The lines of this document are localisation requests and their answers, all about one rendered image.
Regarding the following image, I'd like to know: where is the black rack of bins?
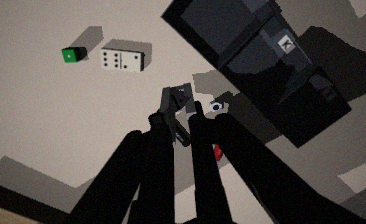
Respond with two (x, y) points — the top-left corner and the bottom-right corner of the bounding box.
(163, 0), (352, 148)

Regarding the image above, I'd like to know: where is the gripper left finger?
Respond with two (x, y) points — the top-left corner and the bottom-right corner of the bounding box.
(63, 87), (176, 224)

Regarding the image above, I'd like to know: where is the white domino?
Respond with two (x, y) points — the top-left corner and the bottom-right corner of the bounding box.
(100, 48), (142, 73)

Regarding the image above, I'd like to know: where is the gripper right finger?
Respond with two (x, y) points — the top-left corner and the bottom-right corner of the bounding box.
(183, 82), (366, 224)

